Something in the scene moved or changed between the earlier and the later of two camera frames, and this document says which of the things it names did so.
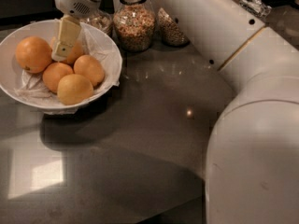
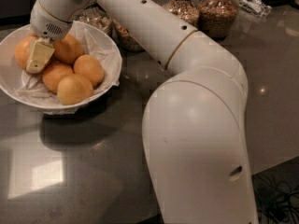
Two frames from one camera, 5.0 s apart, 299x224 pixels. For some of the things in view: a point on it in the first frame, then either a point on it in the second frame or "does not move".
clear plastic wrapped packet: (255, 7) does not move
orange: (89, 65) does not move
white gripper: (74, 2) → (49, 25)
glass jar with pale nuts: (100, 20) does not move
